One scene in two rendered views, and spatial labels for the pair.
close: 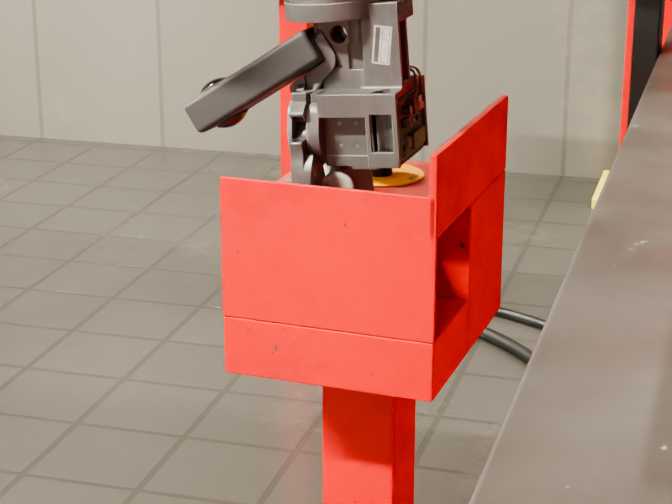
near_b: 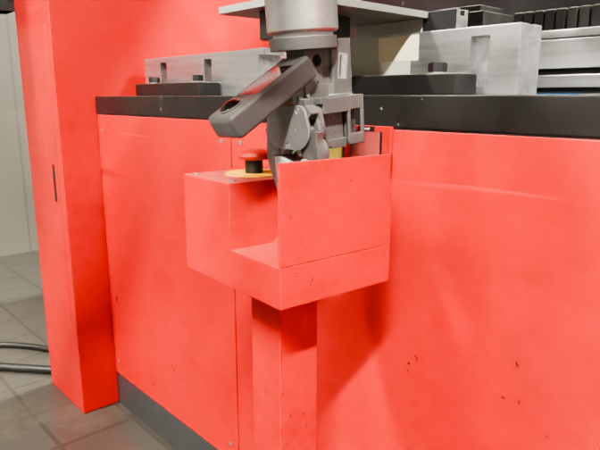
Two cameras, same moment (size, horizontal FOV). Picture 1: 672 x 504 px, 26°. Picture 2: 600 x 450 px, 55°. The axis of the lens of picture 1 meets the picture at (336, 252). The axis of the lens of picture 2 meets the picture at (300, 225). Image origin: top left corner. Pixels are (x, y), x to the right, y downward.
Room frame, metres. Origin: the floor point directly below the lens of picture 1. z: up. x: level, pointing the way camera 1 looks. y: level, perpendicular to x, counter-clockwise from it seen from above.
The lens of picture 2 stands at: (0.69, 0.54, 0.87)
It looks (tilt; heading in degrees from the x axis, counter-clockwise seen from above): 12 degrees down; 302
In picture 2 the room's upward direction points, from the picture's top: straight up
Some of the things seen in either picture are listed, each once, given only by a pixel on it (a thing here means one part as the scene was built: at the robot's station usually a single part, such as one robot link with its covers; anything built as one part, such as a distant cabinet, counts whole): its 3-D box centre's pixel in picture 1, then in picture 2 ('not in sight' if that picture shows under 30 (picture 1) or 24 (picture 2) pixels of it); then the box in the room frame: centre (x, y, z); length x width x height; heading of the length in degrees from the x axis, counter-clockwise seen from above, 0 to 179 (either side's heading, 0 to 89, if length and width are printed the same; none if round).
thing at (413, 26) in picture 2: not in sight; (388, 27); (1.08, -0.38, 0.99); 0.14 x 0.01 x 0.03; 164
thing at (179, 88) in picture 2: not in sight; (175, 89); (1.68, -0.51, 0.89); 0.30 x 0.05 x 0.03; 164
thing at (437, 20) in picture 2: not in sight; (408, 25); (1.05, -0.39, 0.98); 0.20 x 0.03 x 0.03; 164
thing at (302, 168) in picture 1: (313, 172); (309, 155); (1.00, 0.02, 0.81); 0.05 x 0.02 x 0.09; 160
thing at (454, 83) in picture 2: not in sight; (383, 85); (1.07, -0.33, 0.89); 0.30 x 0.05 x 0.03; 164
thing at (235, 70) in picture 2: not in sight; (206, 75); (1.62, -0.55, 0.92); 0.50 x 0.06 x 0.10; 164
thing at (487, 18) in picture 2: not in sight; (447, 20); (1.04, -0.55, 1.01); 0.26 x 0.12 x 0.05; 74
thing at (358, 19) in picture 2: not in sight; (326, 12); (1.13, -0.26, 1.00); 0.26 x 0.18 x 0.01; 74
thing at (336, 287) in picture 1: (371, 229); (283, 201); (1.06, -0.03, 0.75); 0.20 x 0.16 x 0.18; 160
